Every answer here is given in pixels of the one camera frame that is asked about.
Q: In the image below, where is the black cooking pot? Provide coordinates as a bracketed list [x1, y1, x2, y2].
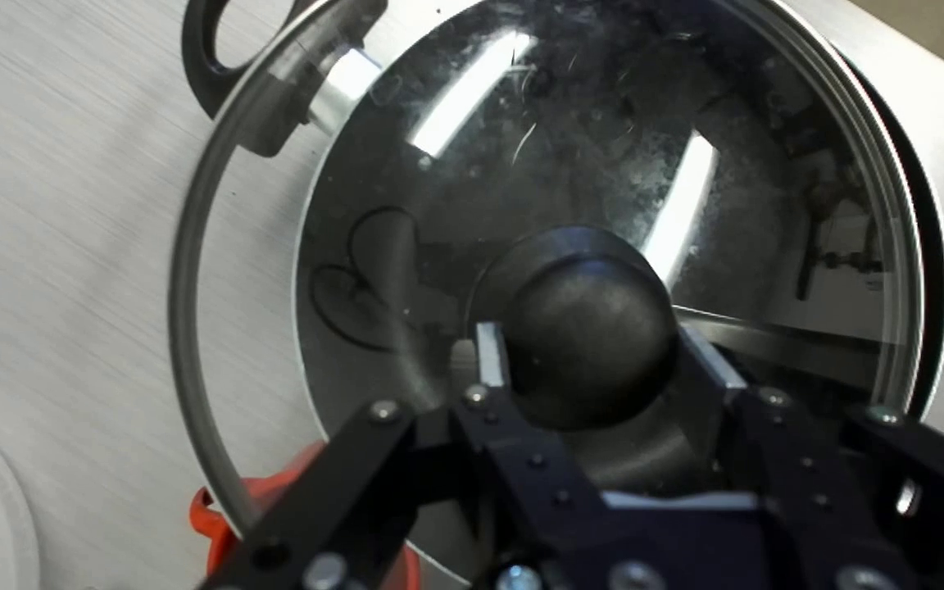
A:
[181, 0, 944, 590]

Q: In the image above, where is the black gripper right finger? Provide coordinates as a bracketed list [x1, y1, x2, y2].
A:
[658, 322, 944, 590]

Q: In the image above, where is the red mug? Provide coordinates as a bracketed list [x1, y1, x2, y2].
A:
[188, 439, 427, 590]

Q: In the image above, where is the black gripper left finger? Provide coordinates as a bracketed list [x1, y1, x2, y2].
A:
[195, 313, 608, 590]

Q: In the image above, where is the glass lid with black knob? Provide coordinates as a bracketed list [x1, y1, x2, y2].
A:
[164, 0, 925, 540]

